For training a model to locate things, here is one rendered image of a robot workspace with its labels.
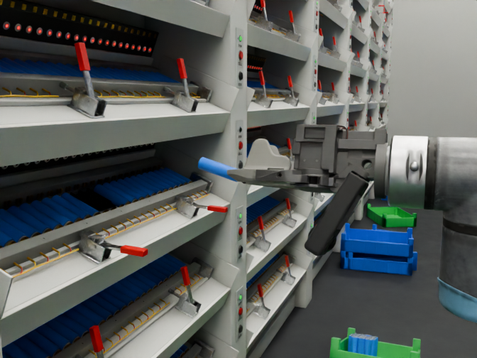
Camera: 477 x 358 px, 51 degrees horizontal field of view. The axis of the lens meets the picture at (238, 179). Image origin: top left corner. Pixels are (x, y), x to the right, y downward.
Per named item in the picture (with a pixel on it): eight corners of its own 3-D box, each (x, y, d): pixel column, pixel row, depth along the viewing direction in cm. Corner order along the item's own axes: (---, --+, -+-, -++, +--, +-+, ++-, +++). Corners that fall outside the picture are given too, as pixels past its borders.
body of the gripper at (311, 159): (303, 136, 71) (391, 138, 67) (298, 195, 70) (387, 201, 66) (290, 123, 64) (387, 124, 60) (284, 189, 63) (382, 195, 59)
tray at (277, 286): (301, 280, 177) (316, 247, 173) (239, 364, 121) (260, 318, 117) (252, 253, 182) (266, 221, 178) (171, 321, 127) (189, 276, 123)
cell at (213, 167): (202, 154, 72) (242, 167, 69) (205, 162, 73) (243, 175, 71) (196, 163, 71) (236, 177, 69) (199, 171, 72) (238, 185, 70)
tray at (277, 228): (302, 229, 174) (318, 194, 170) (239, 290, 118) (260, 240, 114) (252, 202, 179) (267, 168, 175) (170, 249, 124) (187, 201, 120)
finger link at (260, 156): (231, 139, 70) (295, 142, 67) (226, 181, 69) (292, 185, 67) (224, 134, 67) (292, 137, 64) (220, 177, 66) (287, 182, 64)
